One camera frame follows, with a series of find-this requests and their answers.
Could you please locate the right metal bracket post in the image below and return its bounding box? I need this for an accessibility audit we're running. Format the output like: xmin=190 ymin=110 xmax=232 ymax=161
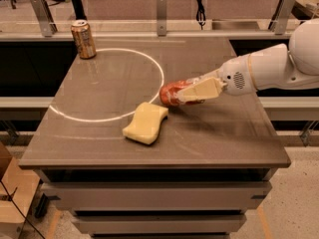
xmin=269 ymin=0 xmax=296 ymax=35

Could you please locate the yellow sponge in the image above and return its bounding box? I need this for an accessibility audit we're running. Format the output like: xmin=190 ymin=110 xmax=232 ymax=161
xmin=123 ymin=103 xmax=168 ymax=144

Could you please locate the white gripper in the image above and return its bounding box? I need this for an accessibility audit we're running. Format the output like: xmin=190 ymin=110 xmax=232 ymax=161
xmin=175 ymin=55 xmax=256 ymax=103

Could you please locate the wooden box at left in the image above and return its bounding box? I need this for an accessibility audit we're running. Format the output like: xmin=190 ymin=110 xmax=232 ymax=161
xmin=0 ymin=142 xmax=39 ymax=239

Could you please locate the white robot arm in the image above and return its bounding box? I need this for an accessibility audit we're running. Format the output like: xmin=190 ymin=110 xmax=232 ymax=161
xmin=172 ymin=19 xmax=319 ymax=104

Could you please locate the middle metal bracket post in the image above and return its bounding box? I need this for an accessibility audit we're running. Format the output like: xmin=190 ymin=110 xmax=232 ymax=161
xmin=157 ymin=0 xmax=166 ymax=36

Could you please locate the left metal bracket post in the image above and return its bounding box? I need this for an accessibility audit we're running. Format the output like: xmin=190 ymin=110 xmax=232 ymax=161
xmin=30 ymin=0 xmax=57 ymax=37

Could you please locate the red coke can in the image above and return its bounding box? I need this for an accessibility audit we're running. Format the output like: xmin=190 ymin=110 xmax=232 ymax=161
xmin=159 ymin=80 xmax=202 ymax=107

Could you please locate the orange soda can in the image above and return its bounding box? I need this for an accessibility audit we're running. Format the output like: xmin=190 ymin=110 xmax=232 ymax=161
xmin=71 ymin=20 xmax=97 ymax=59

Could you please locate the black hanging cable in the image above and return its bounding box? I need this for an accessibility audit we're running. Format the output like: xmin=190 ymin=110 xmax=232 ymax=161
xmin=193 ymin=0 xmax=207 ymax=31

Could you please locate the metal bracket post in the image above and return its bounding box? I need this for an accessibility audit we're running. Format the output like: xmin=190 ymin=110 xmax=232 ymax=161
xmin=269 ymin=0 xmax=296 ymax=35
xmin=30 ymin=0 xmax=57 ymax=37
xmin=157 ymin=0 xmax=166 ymax=36

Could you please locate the grey cabinet with drawers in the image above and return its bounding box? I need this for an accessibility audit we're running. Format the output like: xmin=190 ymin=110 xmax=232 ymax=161
xmin=20 ymin=37 xmax=290 ymax=239

